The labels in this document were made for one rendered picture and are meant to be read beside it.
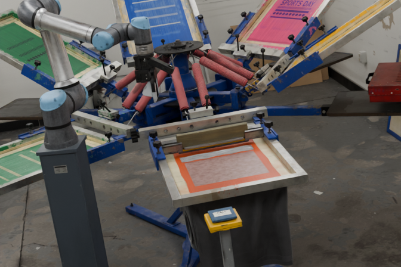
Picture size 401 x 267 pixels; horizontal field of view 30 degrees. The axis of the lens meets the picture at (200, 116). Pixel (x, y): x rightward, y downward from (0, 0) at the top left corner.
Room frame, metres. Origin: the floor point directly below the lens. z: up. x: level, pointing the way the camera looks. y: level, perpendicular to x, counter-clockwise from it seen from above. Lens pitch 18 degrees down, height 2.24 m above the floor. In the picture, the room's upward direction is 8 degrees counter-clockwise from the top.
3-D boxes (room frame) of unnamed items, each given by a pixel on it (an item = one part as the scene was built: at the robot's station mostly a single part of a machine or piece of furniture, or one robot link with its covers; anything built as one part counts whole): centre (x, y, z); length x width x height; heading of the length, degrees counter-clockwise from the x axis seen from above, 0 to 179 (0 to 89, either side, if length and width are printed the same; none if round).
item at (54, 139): (3.14, 0.63, 1.25); 0.15 x 0.15 x 0.10
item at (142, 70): (3.09, 0.20, 1.50); 0.09 x 0.08 x 0.12; 83
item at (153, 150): (3.47, 0.23, 0.97); 0.30 x 0.05 x 0.07; 8
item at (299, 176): (3.27, -0.07, 0.97); 0.79 x 0.58 x 0.04; 8
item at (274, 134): (3.54, -0.32, 0.97); 0.30 x 0.05 x 0.07; 8
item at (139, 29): (3.09, 0.20, 1.66); 0.09 x 0.08 x 0.11; 65
